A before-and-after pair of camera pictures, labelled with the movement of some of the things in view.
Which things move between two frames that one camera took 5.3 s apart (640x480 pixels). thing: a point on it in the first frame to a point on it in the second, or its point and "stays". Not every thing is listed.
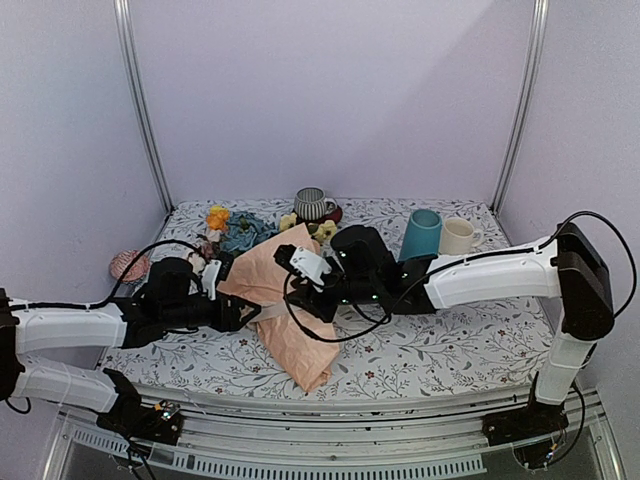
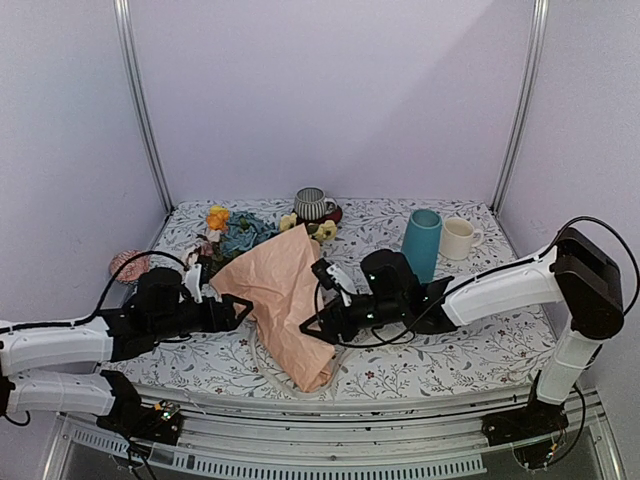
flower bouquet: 306,348 stays
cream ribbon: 270,311 to 284,386
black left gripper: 233,323 stays
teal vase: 422,235 stays
